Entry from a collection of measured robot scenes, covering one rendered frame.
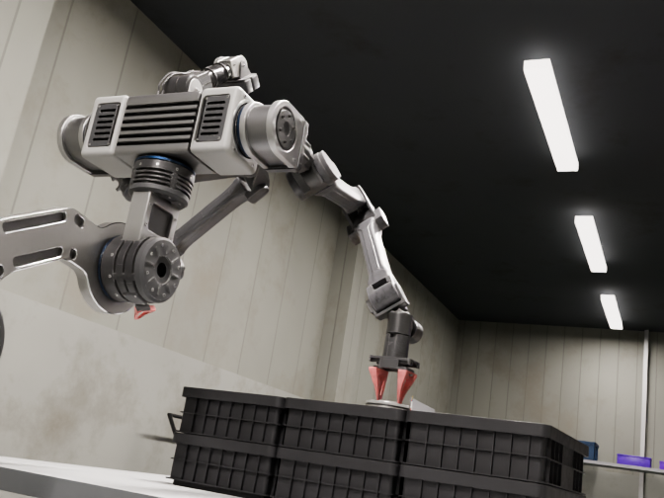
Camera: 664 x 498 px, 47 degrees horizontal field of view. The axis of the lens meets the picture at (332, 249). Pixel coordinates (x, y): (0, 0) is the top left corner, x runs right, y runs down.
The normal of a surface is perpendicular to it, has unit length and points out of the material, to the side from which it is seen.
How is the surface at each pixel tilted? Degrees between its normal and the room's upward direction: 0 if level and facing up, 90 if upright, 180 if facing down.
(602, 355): 90
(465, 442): 90
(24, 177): 90
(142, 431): 90
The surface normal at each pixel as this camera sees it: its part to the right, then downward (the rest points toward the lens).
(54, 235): 0.91, 0.02
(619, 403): -0.39, -0.32
